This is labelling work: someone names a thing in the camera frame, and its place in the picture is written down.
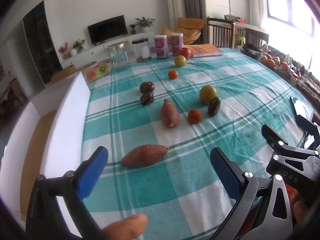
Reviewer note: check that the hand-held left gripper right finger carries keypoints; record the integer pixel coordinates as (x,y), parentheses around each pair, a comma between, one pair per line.
(225,172)

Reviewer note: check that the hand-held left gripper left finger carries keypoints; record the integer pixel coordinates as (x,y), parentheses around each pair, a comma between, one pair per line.
(92,172)

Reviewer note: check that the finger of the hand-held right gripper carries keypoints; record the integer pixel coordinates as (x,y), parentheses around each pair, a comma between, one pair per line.
(272,137)
(306,123)

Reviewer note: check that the large sweet potato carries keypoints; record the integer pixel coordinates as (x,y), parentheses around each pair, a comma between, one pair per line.
(145,155)

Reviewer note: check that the dark brown water chestnut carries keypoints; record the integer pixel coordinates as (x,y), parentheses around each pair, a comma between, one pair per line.
(147,87)
(146,99)

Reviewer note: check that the person's right hand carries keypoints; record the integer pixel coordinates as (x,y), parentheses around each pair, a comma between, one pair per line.
(300,211)

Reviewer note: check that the person's left hand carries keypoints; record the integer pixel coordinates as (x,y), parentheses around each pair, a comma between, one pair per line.
(127,226)

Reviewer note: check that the teal checked tablecloth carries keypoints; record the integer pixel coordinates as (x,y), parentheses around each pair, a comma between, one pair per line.
(190,180)

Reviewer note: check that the orange tangerine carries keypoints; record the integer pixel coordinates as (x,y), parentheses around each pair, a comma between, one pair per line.
(195,116)
(173,74)

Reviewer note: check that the dark brown date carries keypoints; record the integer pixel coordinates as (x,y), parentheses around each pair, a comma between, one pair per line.
(214,106)

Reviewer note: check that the pile of oranges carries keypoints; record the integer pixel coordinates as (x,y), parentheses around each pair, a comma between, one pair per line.
(271,62)

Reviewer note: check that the small sweet potato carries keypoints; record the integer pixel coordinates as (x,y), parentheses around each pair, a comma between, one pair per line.
(170,113)

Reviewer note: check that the green plastic stool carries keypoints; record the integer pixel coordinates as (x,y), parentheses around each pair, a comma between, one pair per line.
(239,40)

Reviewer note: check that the wooden side table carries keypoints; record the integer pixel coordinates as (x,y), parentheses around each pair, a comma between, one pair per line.
(252,33)

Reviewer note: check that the orange book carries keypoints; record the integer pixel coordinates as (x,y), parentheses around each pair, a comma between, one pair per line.
(205,50)

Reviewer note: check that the dark wooden chair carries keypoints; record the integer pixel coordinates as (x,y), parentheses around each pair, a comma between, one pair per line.
(218,32)

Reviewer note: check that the white television cabinet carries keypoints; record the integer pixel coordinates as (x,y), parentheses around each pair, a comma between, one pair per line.
(85,53)

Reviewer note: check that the glass jar with gold lid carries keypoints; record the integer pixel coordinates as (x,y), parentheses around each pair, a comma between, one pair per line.
(117,55)

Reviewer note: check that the white round vase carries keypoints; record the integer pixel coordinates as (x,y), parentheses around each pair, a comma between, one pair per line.
(73,52)

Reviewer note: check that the red apple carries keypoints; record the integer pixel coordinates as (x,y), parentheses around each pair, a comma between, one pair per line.
(184,52)

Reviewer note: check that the window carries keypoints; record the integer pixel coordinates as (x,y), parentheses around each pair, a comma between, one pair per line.
(287,2)

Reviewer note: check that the red flower bouquet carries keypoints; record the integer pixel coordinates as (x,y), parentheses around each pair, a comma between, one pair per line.
(63,48)

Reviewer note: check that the leafy green plant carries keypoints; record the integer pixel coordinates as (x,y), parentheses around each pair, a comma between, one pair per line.
(79,45)

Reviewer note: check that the clear jar with black lid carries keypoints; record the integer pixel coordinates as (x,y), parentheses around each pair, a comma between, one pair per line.
(141,50)

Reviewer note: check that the red label tin can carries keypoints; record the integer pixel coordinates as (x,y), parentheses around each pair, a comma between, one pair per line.
(161,47)
(177,43)

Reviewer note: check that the orange cushioned chair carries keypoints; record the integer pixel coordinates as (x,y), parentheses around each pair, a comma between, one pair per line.
(191,30)

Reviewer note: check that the black display cabinet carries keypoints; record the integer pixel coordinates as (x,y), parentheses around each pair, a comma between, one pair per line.
(41,45)

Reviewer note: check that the black television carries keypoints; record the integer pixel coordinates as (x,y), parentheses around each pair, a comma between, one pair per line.
(107,30)

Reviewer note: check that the small green potted plant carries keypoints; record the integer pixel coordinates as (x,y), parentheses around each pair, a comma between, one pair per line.
(132,28)

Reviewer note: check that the large green potted plant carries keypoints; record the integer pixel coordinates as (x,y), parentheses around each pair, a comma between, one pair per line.
(144,23)

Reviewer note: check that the white standing air conditioner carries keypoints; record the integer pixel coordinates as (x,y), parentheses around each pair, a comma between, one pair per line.
(175,2)

